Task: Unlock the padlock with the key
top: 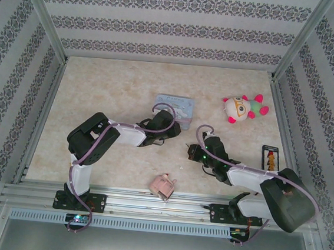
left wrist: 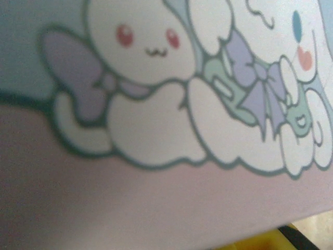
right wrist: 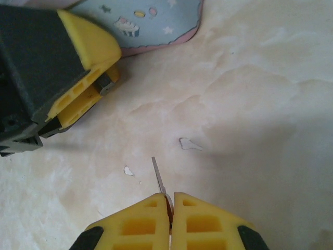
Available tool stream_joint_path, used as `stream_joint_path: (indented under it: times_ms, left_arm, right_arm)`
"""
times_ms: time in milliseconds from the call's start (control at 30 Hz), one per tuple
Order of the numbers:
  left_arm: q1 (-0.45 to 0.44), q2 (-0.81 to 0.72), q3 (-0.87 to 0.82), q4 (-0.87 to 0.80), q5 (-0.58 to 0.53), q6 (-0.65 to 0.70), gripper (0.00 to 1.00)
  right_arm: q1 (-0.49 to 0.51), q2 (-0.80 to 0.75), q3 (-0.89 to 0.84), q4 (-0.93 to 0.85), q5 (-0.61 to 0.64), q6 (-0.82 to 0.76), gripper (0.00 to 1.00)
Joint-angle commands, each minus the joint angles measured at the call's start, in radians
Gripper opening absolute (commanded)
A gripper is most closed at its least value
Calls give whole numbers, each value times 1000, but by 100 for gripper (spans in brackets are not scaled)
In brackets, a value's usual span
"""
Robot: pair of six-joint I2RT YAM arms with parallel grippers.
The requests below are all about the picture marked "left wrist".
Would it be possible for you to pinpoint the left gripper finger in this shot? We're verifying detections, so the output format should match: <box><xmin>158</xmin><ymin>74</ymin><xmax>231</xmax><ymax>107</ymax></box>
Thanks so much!
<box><xmin>228</xmin><ymin>222</ymin><xmax>317</xmax><ymax>250</ymax></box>

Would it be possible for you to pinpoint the blue cartoon print tin box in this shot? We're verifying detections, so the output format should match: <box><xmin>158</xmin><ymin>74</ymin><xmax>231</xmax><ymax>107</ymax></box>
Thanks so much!
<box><xmin>0</xmin><ymin>0</ymin><xmax>333</xmax><ymax>250</ymax></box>

